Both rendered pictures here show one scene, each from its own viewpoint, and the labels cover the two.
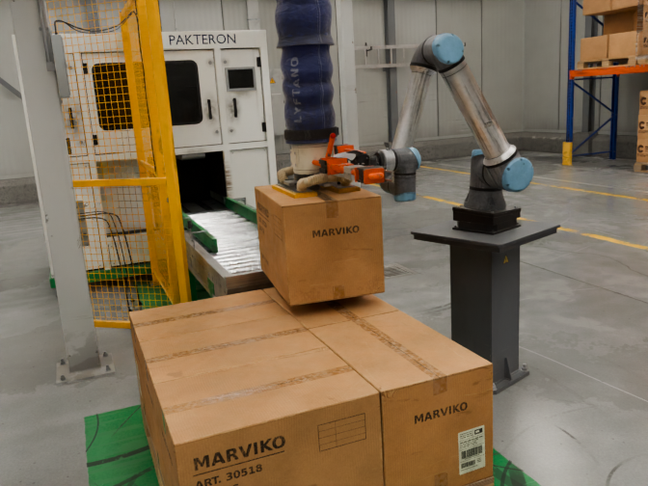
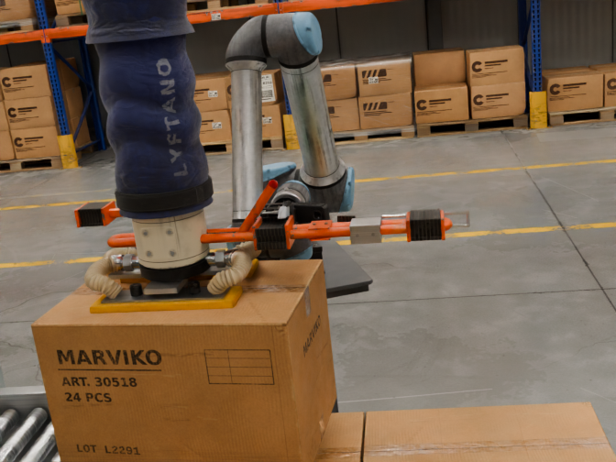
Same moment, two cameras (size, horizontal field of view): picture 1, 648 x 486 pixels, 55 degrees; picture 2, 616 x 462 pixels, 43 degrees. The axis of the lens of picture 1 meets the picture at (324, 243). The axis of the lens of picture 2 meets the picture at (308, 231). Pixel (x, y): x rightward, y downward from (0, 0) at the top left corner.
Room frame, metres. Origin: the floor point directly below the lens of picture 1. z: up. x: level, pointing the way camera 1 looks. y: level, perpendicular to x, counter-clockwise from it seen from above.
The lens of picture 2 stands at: (1.52, 1.44, 1.65)
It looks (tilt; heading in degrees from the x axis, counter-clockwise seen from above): 17 degrees down; 299
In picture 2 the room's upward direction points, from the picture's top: 7 degrees counter-clockwise
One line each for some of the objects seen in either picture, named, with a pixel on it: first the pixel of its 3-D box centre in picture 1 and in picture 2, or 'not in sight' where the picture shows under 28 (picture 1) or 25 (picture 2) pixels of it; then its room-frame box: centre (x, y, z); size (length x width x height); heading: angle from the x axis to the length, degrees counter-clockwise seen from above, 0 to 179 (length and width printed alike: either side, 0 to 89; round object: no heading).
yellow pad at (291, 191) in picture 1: (293, 186); (165, 293); (2.66, 0.12, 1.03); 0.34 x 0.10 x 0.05; 19
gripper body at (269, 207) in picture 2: (365, 162); (280, 215); (2.51, -0.19, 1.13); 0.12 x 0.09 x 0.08; 112
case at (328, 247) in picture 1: (314, 235); (197, 364); (2.67, 0.04, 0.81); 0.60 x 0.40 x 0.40; 15
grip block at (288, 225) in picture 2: (334, 165); (274, 232); (2.46, -0.06, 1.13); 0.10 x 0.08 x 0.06; 109
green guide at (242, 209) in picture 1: (258, 214); not in sight; (4.46, 0.46, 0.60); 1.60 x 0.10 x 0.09; 22
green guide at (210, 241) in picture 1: (184, 224); not in sight; (4.26, 0.96, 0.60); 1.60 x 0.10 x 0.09; 22
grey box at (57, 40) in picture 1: (61, 67); not in sight; (3.30, 1.27, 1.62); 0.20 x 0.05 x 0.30; 22
